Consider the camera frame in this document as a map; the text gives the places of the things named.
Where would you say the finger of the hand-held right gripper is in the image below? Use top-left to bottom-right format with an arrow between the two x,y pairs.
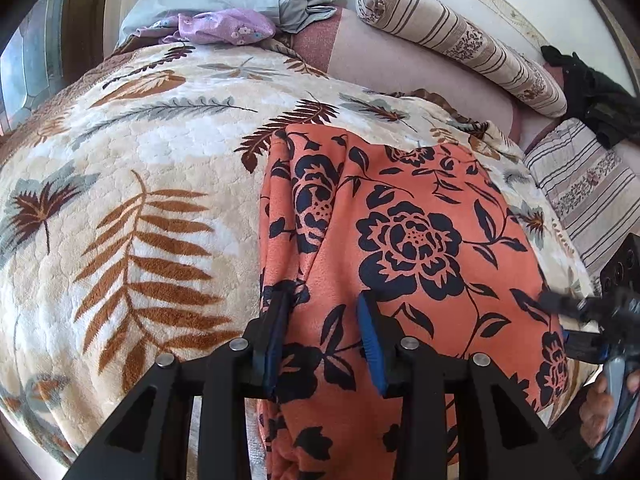
537,292 -> 601,322
562,329 -> 608,362

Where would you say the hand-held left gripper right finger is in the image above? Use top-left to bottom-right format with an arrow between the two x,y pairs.
356,290 -> 581,480

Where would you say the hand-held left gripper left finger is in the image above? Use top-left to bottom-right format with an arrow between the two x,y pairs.
65,287 -> 296,480

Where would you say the leaf print blanket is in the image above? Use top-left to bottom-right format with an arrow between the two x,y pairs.
0,42 -> 601,468

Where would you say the black cloth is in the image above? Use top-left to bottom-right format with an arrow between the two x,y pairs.
540,45 -> 640,150

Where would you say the orange floral garment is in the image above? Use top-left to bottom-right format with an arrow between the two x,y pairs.
257,127 -> 576,480

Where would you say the pink bed sheet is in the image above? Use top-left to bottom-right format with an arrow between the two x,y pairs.
270,7 -> 566,146

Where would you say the purple floral cloth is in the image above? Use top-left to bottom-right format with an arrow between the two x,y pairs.
135,8 -> 276,46

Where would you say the striped bolster pillow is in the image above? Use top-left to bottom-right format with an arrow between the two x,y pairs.
356,0 -> 568,118

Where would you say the striped flat pillow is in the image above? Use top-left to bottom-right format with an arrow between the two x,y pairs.
522,117 -> 640,286

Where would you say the window with brown frame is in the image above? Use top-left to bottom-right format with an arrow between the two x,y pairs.
0,0 -> 71,136

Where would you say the person's right hand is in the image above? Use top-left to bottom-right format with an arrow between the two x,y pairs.
579,374 -> 617,450

